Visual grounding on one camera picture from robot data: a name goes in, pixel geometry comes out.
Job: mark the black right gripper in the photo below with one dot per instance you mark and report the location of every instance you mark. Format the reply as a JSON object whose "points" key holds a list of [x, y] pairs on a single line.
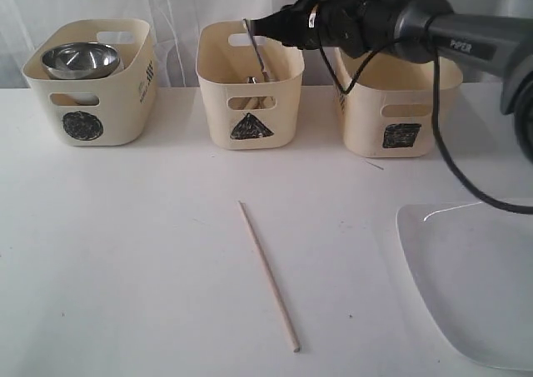
{"points": [[354, 26]]}

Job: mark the steel table knife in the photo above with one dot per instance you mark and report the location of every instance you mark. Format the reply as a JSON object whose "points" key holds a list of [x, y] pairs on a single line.
{"points": [[262, 65]]}

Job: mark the stainless steel bowl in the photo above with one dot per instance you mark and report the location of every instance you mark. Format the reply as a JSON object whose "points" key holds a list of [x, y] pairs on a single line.
{"points": [[81, 61]]}

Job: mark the wooden chopstick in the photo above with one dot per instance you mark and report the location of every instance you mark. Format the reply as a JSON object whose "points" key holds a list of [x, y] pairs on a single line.
{"points": [[295, 343], [235, 103]]}

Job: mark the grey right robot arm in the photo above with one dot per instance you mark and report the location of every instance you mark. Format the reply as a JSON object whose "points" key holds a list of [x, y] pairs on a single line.
{"points": [[409, 30]]}

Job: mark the cream bin with square mark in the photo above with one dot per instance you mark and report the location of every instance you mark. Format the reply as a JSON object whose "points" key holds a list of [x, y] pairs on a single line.
{"points": [[388, 112]]}

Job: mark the cream bin with triangle mark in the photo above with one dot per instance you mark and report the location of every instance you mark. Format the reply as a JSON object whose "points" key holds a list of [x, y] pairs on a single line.
{"points": [[225, 59]]}

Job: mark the white curtain backdrop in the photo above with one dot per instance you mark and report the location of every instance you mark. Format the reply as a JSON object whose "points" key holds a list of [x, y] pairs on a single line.
{"points": [[175, 25]]}

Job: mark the cream bin with circle mark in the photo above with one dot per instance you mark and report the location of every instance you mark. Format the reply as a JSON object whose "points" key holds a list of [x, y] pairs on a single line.
{"points": [[125, 99]]}

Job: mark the white square plate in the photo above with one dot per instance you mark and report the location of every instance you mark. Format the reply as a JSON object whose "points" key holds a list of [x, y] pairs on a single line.
{"points": [[472, 267]]}

